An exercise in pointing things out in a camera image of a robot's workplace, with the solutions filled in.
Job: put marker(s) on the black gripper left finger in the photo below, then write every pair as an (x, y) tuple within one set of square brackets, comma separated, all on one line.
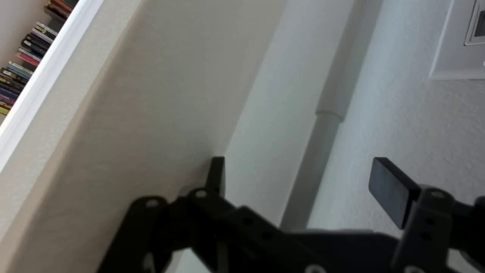
[(213, 233)]

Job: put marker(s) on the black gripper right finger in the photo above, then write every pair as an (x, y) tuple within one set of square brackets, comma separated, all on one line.
[(399, 195)]

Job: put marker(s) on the white double light switch plate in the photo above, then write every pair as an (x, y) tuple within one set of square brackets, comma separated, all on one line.
[(455, 51)]

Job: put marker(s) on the bookshelf with books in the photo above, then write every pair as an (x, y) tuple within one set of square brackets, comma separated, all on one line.
[(31, 55)]

